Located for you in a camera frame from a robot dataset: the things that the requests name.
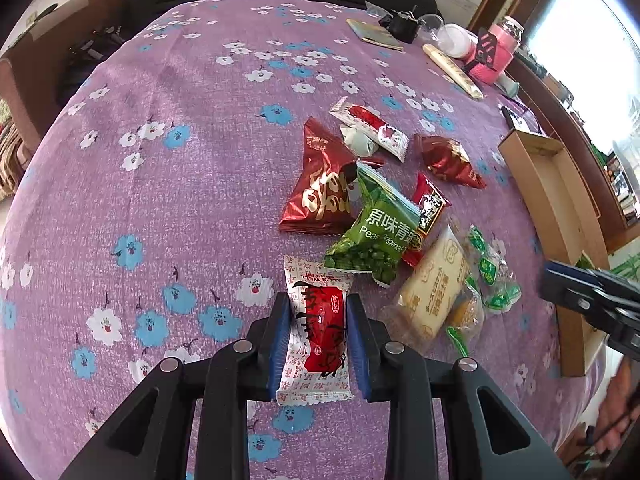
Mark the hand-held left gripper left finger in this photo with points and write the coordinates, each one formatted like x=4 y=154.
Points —
x=279 y=350

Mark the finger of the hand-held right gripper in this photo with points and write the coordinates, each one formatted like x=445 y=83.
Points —
x=572 y=271
x=567 y=290

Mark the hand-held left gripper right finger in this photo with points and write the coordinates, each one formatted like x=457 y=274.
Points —
x=357 y=350

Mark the white snack packet red label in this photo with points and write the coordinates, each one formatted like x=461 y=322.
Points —
x=370 y=122
x=320 y=320

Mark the cardboard box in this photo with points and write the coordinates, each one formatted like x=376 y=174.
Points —
x=550 y=200

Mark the clear bread packet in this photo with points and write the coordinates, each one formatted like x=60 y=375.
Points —
x=432 y=280

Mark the yellow cake packet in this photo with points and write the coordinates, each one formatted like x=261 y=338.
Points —
x=463 y=310

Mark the green pea snack packet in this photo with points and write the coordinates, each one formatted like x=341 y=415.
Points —
x=375 y=230

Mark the red black candy packet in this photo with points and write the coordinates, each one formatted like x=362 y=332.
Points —
x=430 y=202

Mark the dark red gold snack packet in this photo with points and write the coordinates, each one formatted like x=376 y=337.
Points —
x=315 y=195
x=447 y=160

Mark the person's right hand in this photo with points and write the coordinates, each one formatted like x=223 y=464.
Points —
x=622 y=405

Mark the black phone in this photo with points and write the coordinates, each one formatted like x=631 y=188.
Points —
x=515 y=117

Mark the wooden window cabinet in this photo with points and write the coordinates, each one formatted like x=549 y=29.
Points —
x=565 y=90

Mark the light green cloth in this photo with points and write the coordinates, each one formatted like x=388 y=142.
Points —
x=510 y=85

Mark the cream tube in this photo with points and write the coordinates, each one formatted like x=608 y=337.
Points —
x=452 y=71

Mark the pink sleeved bottle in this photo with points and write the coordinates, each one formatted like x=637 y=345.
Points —
x=502 y=45

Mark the black phone stand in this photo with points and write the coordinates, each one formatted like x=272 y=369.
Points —
x=482 y=50

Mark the white round container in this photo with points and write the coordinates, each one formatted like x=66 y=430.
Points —
x=457 y=41

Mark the black pouch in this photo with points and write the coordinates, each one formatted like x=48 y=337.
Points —
x=400 y=25

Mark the olive notebook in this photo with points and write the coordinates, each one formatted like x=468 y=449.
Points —
x=375 y=34

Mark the brown armchair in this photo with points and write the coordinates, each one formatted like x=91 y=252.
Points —
x=55 y=65

